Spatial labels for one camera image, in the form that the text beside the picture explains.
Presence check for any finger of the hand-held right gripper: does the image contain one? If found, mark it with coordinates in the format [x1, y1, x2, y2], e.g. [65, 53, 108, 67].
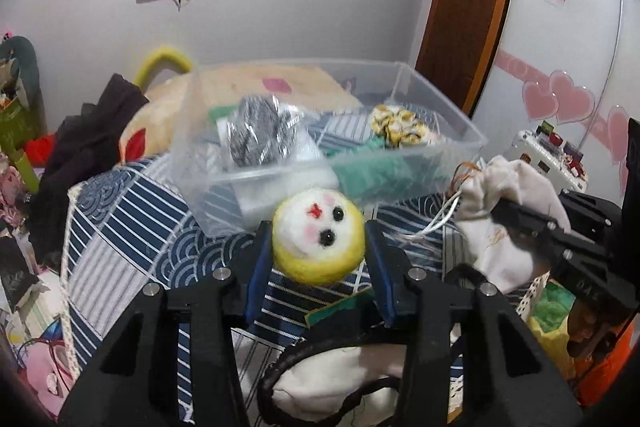
[520, 234, 566, 275]
[492, 199, 572, 239]

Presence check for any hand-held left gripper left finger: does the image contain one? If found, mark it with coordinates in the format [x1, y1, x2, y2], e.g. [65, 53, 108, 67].
[57, 221, 274, 427]

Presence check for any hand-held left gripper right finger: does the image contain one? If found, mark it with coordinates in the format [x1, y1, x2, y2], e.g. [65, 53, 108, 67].
[364, 221, 586, 427]

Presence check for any white drawstring pouch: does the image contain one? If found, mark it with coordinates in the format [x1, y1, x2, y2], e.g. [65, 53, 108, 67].
[456, 156, 574, 294]

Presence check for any yellow felt doll head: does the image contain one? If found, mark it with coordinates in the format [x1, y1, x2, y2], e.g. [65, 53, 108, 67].
[271, 187, 366, 287]

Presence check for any clear plastic storage box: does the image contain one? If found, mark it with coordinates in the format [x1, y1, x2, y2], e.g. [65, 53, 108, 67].
[170, 61, 489, 239]

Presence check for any green card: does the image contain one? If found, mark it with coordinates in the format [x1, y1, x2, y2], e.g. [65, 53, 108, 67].
[305, 291, 377, 329]

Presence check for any white rack with small items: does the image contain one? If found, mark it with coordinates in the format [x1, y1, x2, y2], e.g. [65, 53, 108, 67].
[511, 121, 589, 194]

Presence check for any green and yellow bag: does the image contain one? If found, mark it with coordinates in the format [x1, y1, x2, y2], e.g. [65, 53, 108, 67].
[525, 276, 583, 380]

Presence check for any green knitted cloth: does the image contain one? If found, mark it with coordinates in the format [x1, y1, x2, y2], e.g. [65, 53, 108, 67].
[327, 138, 417, 204]

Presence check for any blue patchwork blanket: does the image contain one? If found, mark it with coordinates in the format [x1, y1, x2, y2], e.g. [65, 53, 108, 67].
[61, 107, 503, 427]

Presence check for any bagged steel wool scrubber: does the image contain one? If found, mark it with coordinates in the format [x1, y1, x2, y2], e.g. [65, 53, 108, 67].
[224, 94, 307, 168]

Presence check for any yellow floral scrunchie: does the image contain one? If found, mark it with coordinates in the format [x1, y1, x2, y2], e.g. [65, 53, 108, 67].
[369, 103, 432, 148]

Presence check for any white wardrobe with pink hearts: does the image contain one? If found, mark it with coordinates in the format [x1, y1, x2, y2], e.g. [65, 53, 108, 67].
[470, 0, 640, 210]

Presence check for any beige pillow with red hearts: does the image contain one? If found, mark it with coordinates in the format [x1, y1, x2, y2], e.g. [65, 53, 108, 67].
[119, 63, 362, 164]

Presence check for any black garment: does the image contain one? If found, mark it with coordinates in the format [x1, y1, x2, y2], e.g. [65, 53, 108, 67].
[29, 73, 151, 269]

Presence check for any brown wooden door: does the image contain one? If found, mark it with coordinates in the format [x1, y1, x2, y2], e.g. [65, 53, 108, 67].
[414, 0, 521, 118]

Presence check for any yellow hoop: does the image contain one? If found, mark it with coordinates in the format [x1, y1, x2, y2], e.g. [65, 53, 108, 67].
[133, 47, 194, 88]

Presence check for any red cloth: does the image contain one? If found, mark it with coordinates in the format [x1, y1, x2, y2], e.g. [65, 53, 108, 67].
[24, 133, 60, 166]

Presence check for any white cloth with black strap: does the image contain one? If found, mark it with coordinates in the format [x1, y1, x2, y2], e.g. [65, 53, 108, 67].
[259, 336, 407, 424]

